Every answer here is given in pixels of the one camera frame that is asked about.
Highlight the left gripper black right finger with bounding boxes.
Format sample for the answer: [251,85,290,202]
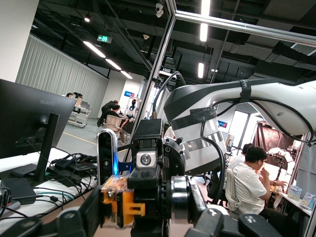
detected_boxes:
[185,184,282,237]

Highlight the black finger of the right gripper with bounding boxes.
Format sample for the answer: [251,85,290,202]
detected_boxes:
[132,139,163,174]
[130,217,171,237]

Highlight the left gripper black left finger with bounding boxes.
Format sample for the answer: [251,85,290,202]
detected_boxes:
[0,185,105,237]

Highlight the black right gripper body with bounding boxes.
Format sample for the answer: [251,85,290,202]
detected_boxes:
[118,118,186,177]

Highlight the orange and black switch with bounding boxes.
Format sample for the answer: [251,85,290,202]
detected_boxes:
[99,170,191,229]

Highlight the white office chair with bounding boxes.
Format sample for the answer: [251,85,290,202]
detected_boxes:
[224,168,244,219]

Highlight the beige office chair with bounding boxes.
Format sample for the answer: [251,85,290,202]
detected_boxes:
[103,114,123,136]

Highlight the seated person black shirt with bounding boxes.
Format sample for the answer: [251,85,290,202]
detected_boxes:
[102,104,130,146]

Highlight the seated person white shirt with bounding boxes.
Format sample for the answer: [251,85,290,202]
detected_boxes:
[231,145,300,237]

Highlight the bending person black clothes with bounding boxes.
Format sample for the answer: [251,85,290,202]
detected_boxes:
[97,99,119,127]

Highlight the flat black box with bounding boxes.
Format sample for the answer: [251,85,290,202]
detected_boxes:
[0,177,38,206]

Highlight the dark haired person behind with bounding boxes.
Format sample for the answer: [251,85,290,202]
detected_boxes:
[226,143,255,171]

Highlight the light blue printed carton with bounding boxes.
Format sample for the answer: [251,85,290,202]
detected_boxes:
[287,185,303,201]
[300,192,316,211]

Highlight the black backdrop curtain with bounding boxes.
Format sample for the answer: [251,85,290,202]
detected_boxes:
[252,121,302,171]

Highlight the green exit sign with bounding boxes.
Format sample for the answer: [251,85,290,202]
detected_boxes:
[96,34,113,44]

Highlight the long white curtain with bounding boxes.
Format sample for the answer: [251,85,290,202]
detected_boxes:
[15,34,110,119]

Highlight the black Huawei monitor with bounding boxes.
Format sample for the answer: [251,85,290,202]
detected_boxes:
[0,79,78,183]

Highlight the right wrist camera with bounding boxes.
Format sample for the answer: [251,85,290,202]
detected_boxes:
[96,128,119,186]

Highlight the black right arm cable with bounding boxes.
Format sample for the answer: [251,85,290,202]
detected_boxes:
[151,71,187,119]
[199,97,315,206]

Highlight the aluminium frame post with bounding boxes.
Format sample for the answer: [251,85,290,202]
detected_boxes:
[122,0,177,162]

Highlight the aluminium frame beam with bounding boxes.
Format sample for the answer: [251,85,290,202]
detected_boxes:
[172,9,316,48]

